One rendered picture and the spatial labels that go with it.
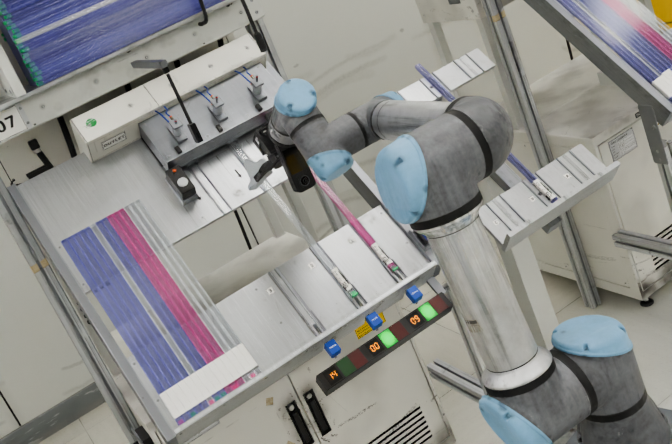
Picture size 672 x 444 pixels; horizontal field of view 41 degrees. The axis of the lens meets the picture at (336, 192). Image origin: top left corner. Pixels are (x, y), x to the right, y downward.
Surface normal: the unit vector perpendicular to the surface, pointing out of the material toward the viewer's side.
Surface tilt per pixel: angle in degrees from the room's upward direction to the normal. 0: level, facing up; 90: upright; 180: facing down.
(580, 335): 8
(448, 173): 83
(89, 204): 44
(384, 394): 90
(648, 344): 0
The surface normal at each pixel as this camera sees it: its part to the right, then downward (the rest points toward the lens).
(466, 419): -0.37, -0.87
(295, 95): 0.18, -0.37
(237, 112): 0.05, -0.55
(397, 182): -0.87, 0.35
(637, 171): 0.46, 0.12
